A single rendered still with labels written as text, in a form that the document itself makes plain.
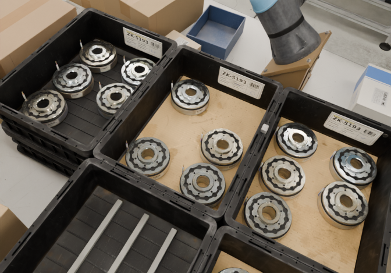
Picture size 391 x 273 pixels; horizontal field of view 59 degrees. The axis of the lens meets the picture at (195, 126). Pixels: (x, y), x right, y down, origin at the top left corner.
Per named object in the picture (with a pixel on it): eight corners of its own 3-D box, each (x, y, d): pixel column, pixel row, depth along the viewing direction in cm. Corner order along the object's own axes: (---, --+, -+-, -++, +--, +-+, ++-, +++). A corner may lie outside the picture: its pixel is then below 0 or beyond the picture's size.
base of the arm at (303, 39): (285, 43, 117) (273, 18, 113) (327, 31, 106) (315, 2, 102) (267, 68, 109) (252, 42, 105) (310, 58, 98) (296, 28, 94)
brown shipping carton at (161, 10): (161, -7, 143) (160, -44, 130) (202, 17, 136) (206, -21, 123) (107, 27, 129) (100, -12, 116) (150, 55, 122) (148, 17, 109)
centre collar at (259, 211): (263, 198, 75) (263, 197, 75) (283, 211, 74) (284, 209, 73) (252, 216, 73) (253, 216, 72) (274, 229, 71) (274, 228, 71)
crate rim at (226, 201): (180, 49, 94) (180, 42, 92) (283, 91, 88) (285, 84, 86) (91, 160, 73) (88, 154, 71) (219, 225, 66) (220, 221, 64)
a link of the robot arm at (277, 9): (258, 37, 106) (237, -2, 101) (283, 14, 111) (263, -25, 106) (287, 31, 96) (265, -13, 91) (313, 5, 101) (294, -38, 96)
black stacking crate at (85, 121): (95, 39, 108) (88, 7, 99) (177, 74, 102) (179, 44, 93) (0, 128, 87) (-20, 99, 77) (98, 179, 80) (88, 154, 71)
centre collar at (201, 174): (199, 169, 78) (199, 167, 78) (217, 180, 77) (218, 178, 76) (187, 184, 76) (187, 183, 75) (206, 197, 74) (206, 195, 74)
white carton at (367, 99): (356, 81, 121) (369, 63, 114) (391, 95, 119) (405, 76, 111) (344, 120, 110) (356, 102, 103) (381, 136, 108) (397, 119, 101)
